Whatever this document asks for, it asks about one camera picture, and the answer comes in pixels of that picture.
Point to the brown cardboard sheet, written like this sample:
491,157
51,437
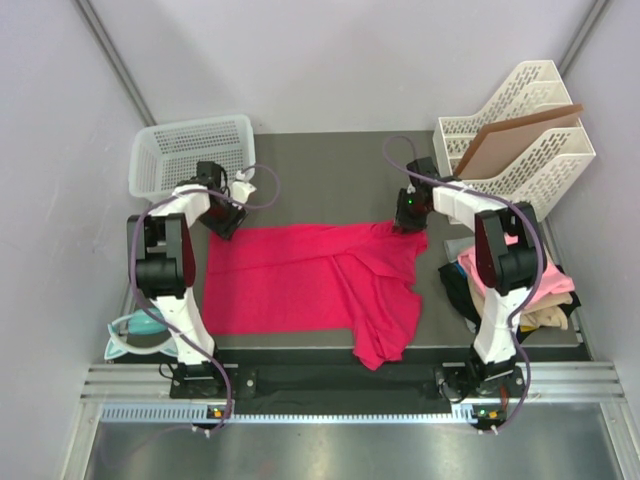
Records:
497,145

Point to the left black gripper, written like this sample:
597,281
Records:
227,229

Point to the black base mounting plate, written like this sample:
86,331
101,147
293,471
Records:
331,381

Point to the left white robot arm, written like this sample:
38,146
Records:
162,265

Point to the beige folded t shirt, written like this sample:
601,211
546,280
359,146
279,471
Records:
543,314

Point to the white perforated plastic basket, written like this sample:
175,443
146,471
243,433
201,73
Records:
165,155

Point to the aluminium frame rail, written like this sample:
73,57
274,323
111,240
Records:
562,382

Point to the teal and white hanger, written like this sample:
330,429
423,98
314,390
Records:
140,335

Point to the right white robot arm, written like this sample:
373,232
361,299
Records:
510,258

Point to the black folded t shirt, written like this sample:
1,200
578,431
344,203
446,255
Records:
454,280

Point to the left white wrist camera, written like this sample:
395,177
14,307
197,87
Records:
241,189

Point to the cream perforated file organizer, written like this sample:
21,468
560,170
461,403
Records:
544,172

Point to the grey folded t shirt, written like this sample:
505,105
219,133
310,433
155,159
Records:
454,247

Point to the pink folded t shirt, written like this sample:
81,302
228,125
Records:
553,283

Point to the red t shirt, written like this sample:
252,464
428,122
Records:
314,277

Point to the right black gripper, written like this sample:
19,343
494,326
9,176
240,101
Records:
402,220

